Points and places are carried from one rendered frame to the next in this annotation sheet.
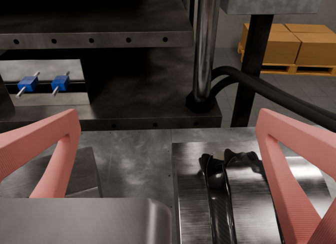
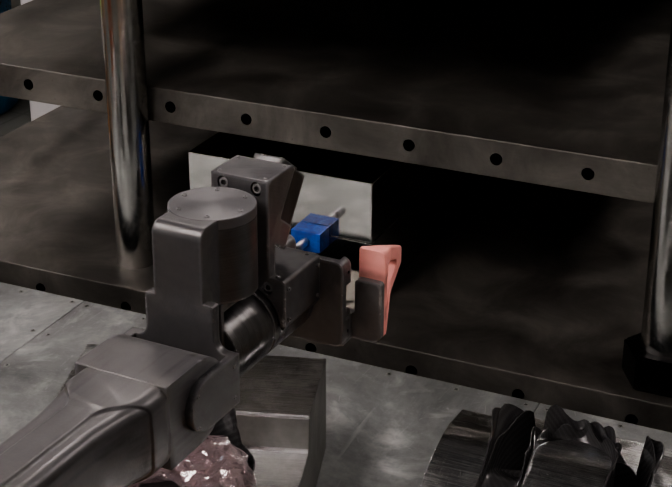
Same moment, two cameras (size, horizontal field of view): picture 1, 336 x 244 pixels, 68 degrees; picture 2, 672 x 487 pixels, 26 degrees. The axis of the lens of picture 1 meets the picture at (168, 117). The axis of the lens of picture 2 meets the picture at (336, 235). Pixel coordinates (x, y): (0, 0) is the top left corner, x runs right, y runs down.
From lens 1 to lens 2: 0.99 m
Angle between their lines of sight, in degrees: 26
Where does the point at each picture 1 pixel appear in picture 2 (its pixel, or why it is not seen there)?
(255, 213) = not seen: outside the picture
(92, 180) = (305, 405)
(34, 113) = not seen: hidden behind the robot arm
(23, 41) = (261, 121)
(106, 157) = (357, 416)
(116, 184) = (354, 464)
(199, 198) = (466, 468)
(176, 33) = (617, 163)
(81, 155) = (301, 367)
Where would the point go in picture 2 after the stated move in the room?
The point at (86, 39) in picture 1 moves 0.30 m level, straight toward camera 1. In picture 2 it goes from (398, 141) to (366, 239)
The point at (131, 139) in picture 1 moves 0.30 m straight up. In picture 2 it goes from (430, 397) to (437, 154)
